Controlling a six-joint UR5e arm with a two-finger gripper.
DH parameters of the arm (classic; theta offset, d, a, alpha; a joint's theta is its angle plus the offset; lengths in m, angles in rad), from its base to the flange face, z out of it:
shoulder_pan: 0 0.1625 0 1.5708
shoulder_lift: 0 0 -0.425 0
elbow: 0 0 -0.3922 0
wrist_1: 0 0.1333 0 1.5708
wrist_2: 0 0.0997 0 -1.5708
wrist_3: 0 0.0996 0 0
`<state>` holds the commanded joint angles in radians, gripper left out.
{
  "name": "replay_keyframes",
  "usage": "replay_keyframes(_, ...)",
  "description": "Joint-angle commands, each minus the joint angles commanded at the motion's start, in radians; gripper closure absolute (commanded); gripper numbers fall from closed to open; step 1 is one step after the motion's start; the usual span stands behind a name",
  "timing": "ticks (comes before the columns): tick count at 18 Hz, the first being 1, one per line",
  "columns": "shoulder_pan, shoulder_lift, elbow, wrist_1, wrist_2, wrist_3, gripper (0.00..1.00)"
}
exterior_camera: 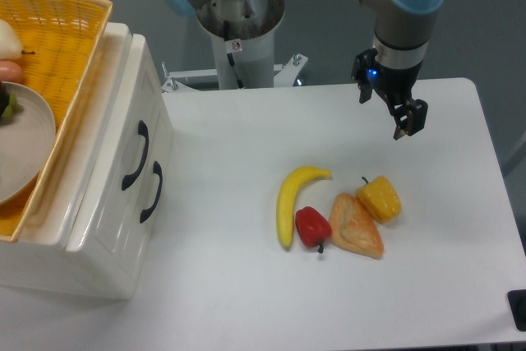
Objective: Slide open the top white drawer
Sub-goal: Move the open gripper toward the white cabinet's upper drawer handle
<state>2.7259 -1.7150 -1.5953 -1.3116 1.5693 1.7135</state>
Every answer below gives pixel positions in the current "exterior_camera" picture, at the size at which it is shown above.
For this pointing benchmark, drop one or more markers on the red bell pepper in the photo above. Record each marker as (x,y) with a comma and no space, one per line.
(313,228)

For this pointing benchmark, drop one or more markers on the yellow banana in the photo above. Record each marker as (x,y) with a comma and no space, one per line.
(286,199)

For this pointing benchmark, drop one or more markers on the black top drawer handle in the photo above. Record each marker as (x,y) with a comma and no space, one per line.
(140,156)

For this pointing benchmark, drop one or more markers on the pink sausage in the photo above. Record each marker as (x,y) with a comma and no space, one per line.
(11,71)

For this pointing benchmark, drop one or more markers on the white drawer cabinet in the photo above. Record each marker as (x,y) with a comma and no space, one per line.
(40,259)

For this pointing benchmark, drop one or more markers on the black corner object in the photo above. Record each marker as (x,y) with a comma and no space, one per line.
(517,302)

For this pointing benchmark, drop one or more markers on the black drawer handle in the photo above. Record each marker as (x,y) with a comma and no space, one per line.
(140,156)
(154,192)

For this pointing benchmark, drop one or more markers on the black lower drawer handle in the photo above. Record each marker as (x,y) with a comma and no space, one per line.
(154,192)

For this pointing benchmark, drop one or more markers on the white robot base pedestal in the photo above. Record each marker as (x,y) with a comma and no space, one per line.
(242,34)

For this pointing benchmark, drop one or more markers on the yellow bell pepper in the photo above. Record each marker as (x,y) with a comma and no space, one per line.
(380,199)

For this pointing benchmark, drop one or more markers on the white drawer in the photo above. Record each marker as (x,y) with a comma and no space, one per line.
(107,228)

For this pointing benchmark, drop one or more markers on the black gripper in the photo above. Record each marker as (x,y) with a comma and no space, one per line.
(394,86)

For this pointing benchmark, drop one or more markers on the yellow woven basket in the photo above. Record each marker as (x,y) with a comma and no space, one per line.
(64,36)

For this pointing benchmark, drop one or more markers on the grey plate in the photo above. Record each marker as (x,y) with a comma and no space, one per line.
(26,140)

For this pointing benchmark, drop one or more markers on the white pear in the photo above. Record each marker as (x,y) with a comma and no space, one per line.
(11,46)

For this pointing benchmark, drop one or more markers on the triangular pastry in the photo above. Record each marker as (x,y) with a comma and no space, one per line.
(353,228)

